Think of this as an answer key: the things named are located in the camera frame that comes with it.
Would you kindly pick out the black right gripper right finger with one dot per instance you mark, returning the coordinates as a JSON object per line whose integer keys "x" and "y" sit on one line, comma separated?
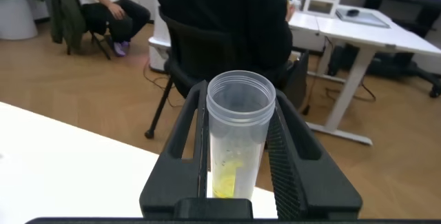
{"x": 327, "y": 196}

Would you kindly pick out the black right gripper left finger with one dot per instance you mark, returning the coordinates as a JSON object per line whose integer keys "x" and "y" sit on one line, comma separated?
{"x": 165, "y": 182}

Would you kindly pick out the yellow pigment test tube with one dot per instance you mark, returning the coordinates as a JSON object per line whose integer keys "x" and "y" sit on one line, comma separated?
{"x": 237, "y": 131}

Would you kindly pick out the black office chair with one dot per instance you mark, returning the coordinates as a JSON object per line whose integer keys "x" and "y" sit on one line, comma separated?
{"x": 193, "y": 55}

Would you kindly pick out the white robot tower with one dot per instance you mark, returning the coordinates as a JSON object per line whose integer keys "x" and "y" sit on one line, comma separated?
{"x": 159, "y": 48}

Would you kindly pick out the black folding chair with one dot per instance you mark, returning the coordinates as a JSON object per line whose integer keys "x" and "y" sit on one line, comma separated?
{"x": 100, "y": 46}

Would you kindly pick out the white desk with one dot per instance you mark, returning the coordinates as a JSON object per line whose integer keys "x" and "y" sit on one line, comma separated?
{"x": 365, "y": 38}

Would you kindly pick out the person in black sweater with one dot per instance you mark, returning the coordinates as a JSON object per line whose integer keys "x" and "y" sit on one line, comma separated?
{"x": 224, "y": 17}

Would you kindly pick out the person in white shirt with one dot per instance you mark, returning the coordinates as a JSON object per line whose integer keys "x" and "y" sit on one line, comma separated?
{"x": 110, "y": 13}

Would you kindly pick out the grey tablet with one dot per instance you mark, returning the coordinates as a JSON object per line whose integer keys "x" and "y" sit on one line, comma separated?
{"x": 363, "y": 20}

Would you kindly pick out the black computer mouse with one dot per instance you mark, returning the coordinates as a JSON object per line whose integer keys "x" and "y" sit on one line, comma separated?
{"x": 353, "y": 12}

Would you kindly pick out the dark green jacket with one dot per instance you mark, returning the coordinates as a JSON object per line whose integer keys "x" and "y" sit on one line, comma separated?
{"x": 67, "y": 10}

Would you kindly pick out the white plant pot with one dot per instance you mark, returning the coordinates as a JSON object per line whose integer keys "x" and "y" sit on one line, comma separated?
{"x": 15, "y": 19}

